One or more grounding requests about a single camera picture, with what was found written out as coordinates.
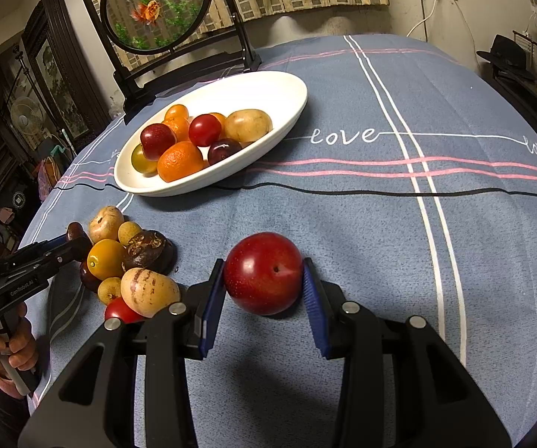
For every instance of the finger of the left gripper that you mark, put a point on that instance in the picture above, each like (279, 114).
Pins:
(51, 262)
(36, 250)

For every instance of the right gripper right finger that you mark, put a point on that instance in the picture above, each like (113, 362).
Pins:
(402, 386)

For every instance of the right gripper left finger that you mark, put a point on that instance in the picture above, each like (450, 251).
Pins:
(92, 401)

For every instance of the dark brown mangosteen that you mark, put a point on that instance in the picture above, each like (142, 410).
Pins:
(75, 231)

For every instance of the small dark red fruit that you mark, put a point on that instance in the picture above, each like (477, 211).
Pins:
(87, 278)

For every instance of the small yellow orange fruit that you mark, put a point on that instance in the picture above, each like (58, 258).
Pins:
(105, 259)

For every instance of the red cherry tomato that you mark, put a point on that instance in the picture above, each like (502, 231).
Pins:
(119, 309)
(204, 130)

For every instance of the dark brown passionfruit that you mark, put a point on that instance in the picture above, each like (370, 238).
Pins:
(150, 250)

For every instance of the tan striped melon fruit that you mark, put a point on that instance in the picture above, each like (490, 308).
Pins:
(146, 292)

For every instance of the green yellow round fruit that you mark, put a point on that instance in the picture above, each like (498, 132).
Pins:
(141, 164)

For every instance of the large orange mandarin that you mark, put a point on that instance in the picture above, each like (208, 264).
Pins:
(179, 161)
(179, 126)

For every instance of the yellow orange persimmon fruit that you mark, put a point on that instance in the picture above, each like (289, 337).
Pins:
(176, 111)

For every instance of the small dark plum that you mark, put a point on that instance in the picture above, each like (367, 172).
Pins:
(222, 150)

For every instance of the large red plum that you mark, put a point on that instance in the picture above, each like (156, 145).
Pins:
(263, 274)

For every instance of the golden brown round fruit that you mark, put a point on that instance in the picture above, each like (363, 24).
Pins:
(247, 125)

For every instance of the dark red plum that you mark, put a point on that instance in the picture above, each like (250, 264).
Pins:
(155, 140)

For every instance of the person's left hand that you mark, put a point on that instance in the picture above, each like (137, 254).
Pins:
(22, 348)

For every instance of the standing fan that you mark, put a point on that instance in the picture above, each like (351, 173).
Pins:
(27, 117)

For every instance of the blue striped tablecloth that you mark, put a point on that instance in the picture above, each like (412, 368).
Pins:
(409, 182)

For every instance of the dark framed painting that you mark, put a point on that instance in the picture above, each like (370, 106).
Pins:
(70, 91)

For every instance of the goldfish round screen ornament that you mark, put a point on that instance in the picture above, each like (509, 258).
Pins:
(158, 45)

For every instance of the white oval plate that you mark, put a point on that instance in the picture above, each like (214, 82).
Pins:
(283, 96)

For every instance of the black hat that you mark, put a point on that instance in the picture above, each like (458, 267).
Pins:
(508, 56)

